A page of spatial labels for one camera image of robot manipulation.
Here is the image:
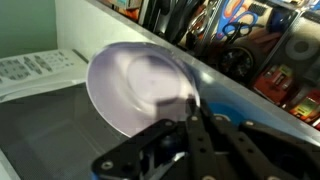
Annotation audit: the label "black handled scissors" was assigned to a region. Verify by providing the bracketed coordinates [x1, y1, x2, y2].
[221, 21, 253, 45]

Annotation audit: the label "white microwave oven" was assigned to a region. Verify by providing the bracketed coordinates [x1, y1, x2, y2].
[0, 48, 141, 180]

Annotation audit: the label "lavender plate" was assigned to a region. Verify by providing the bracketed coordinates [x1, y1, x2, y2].
[85, 41, 202, 139]

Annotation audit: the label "black tape roll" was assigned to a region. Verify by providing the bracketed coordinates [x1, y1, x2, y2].
[217, 46, 257, 85]

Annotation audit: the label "grey round disc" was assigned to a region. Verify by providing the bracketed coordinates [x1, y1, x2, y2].
[284, 32, 318, 63]

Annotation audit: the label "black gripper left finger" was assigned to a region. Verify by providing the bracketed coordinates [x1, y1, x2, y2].
[91, 97, 216, 180]

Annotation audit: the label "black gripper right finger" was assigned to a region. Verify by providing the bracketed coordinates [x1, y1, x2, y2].
[199, 102, 320, 180]

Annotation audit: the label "blue and orange scissors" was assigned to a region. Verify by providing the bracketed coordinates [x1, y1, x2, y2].
[215, 0, 260, 40]

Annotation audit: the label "yellow and red packet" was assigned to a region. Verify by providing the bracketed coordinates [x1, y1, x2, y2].
[289, 89, 320, 123]

